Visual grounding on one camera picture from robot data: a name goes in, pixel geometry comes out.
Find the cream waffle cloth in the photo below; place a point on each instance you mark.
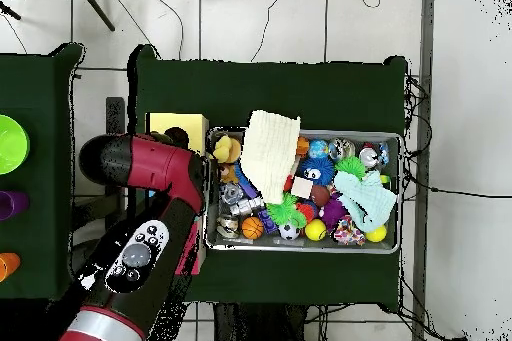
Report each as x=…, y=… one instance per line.
x=268, y=153

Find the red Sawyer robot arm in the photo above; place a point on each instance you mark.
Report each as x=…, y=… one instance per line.
x=160, y=165

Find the wooden box with three holes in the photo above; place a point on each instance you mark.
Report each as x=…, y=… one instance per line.
x=192, y=123

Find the shallow mesh bin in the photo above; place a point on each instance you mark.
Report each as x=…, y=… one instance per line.
x=280, y=246

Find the yellow plush duck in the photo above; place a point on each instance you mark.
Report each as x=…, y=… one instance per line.
x=224, y=149

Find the orange basketball toy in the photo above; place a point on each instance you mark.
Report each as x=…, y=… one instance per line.
x=252, y=228

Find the globe print ball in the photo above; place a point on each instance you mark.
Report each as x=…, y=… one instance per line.
x=318, y=149

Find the blue spiky ball with eyes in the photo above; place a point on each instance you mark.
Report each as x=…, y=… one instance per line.
x=324, y=165

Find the small soccer ball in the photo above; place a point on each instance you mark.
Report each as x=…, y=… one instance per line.
x=288, y=232

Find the yellow ball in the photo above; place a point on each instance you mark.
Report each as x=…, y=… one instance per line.
x=316, y=230

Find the green spiky ball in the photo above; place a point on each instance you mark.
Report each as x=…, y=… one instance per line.
x=351, y=165

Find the colourful patterned cloth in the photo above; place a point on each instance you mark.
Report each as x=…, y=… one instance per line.
x=348, y=233

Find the mint waffle cloth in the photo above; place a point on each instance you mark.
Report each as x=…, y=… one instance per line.
x=368, y=201

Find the black upright panel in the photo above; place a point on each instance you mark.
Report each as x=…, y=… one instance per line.
x=115, y=113

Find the grey rounded stand base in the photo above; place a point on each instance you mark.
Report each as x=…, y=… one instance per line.
x=80, y=255

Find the black tripod leg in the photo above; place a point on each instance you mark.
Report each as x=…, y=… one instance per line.
x=10, y=12
x=96, y=7

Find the dark green side table cloth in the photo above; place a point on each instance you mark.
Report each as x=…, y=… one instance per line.
x=36, y=77

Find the lime green bowl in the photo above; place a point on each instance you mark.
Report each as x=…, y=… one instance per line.
x=12, y=145

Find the purple cup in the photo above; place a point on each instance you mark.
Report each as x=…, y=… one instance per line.
x=12, y=205

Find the orange cup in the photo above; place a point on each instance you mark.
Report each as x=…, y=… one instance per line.
x=8, y=267

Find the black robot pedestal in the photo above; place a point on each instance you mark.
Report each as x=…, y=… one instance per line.
x=260, y=325

